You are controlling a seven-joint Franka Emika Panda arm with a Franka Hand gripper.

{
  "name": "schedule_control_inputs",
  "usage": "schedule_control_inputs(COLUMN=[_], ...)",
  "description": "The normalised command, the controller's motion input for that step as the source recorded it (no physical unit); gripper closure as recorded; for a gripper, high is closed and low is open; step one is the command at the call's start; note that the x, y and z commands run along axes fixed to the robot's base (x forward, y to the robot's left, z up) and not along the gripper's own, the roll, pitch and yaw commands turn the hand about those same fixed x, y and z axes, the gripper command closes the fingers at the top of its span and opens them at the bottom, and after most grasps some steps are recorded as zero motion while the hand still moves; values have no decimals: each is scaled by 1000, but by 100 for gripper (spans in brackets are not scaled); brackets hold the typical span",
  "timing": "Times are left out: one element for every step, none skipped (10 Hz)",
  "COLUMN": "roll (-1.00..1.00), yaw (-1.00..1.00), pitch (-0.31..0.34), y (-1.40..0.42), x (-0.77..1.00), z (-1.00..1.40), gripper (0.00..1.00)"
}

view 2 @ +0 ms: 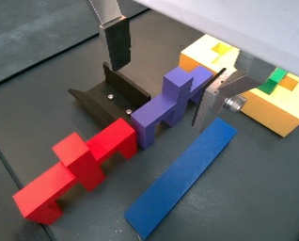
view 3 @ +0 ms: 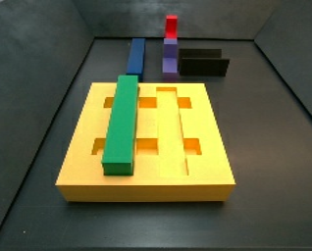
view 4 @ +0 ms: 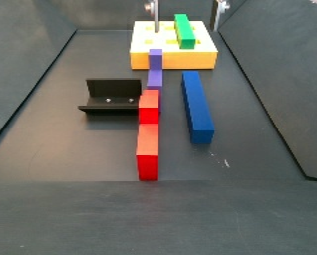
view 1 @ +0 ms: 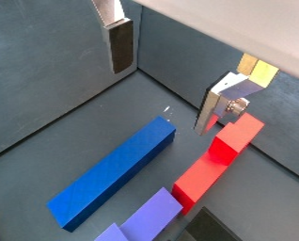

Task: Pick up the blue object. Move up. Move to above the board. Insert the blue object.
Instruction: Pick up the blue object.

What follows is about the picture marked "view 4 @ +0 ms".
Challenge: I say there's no green long block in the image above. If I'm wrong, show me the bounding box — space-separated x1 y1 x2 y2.
174 14 195 49

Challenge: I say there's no yellow slotted board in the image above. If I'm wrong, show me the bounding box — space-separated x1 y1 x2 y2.
130 21 218 70

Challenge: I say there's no blue long block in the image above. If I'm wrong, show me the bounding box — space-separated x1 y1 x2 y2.
180 71 215 144

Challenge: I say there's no red stepped block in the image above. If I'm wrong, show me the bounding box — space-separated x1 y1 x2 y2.
136 90 159 181

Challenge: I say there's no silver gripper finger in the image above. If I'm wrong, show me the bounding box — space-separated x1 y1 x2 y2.
144 0 159 33
213 0 230 31

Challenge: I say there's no black angle bracket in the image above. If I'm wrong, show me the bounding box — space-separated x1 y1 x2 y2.
77 78 142 114

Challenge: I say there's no purple stepped block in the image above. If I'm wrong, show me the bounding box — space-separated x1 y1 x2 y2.
147 49 162 90

